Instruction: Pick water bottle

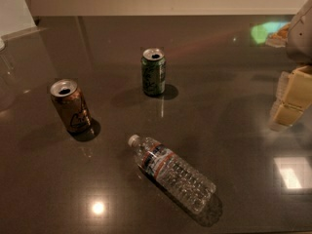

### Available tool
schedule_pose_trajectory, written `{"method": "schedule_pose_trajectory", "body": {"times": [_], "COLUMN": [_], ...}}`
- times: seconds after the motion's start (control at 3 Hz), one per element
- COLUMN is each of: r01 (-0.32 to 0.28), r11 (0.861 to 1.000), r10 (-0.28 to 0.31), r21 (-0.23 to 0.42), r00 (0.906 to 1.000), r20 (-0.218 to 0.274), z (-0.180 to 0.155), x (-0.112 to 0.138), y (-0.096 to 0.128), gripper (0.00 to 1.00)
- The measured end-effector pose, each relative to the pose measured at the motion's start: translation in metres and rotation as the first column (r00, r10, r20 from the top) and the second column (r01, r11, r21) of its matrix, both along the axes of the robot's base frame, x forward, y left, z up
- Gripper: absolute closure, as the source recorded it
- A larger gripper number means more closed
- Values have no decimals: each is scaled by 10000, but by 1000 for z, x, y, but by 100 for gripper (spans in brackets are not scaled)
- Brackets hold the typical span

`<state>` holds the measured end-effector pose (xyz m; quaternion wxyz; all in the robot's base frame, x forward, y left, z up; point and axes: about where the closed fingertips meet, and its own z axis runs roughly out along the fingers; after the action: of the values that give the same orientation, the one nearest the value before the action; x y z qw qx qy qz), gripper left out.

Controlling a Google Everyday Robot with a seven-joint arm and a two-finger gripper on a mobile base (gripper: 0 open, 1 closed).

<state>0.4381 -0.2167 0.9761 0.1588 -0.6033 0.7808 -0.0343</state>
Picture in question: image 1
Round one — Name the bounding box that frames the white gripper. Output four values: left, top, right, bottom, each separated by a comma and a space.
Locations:
269, 0, 312, 132

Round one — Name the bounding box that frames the clear plastic water bottle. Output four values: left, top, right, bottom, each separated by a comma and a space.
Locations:
128, 135, 216, 215

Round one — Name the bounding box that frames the green soda can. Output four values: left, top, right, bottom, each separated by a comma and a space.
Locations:
141, 48, 166, 97

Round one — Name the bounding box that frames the brown orange soda can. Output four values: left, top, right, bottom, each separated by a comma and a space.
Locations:
50, 79, 92, 134

